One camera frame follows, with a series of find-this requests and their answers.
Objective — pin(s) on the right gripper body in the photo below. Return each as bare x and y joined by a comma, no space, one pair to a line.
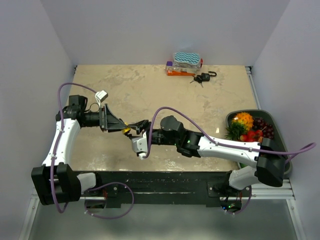
148,131

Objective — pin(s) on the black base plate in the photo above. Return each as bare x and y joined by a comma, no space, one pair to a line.
162,188

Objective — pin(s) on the blue zigzag sponge pack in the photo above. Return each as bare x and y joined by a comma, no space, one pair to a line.
187,60

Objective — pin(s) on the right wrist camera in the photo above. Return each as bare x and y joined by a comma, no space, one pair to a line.
140,145

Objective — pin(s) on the green plastic leaves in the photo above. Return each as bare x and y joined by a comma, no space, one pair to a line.
235,131

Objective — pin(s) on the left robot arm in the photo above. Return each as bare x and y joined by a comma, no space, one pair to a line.
54,180

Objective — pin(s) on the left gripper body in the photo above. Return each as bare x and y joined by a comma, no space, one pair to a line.
102,120

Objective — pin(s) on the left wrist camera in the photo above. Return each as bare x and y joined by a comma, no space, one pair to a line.
100,96

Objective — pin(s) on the orange spiky fruit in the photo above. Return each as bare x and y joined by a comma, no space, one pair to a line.
244,119

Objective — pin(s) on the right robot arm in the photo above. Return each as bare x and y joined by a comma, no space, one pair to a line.
260,167

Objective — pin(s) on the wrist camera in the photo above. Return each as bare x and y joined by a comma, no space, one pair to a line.
140,145
100,96

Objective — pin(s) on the yellow padlock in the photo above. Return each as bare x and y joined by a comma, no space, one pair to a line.
126,130

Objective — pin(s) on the orange box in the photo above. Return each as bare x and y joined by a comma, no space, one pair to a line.
172,70

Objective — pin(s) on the black padlock with keys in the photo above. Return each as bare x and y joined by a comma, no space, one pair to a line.
204,77

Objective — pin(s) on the dark grapes bunch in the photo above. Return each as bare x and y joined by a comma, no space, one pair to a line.
262,129

